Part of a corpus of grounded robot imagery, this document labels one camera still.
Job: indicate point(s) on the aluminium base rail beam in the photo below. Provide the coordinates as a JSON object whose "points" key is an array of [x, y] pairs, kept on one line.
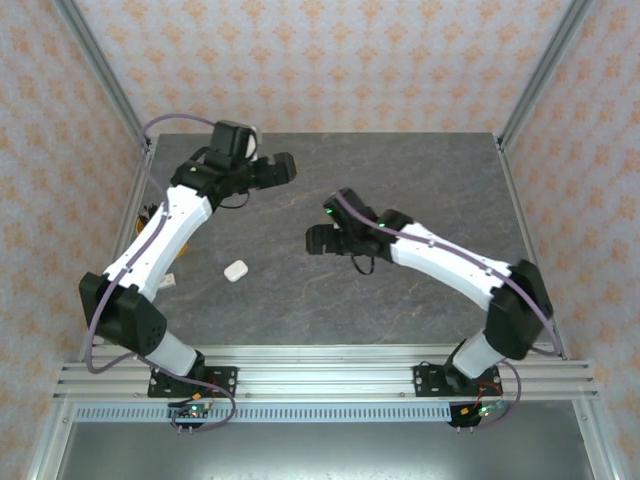
{"points": [[325, 375]]}

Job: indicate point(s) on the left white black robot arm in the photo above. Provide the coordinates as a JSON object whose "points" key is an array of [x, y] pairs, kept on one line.
{"points": [[160, 235]]}

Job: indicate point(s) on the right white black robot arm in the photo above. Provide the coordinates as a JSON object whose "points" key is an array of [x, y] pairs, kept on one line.
{"points": [[440, 260]]}

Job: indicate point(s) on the aluminium frame leg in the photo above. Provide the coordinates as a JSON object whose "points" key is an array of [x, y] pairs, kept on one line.
{"points": [[597, 445], [52, 445]]}

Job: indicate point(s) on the white earbud charging case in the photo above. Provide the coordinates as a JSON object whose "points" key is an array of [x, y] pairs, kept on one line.
{"points": [[235, 271]]}

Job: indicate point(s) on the grey metal panel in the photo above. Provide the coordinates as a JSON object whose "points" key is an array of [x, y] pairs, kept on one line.
{"points": [[320, 450]]}

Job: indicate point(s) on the aluminium table side rail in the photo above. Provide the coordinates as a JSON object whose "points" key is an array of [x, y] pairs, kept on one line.
{"points": [[129, 220], [517, 200]]}

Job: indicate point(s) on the small white rectangular card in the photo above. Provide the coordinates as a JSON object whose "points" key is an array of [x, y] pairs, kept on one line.
{"points": [[168, 280]]}

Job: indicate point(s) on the aluminium frame post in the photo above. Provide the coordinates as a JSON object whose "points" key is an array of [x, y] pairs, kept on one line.
{"points": [[100, 65], [545, 75]]}

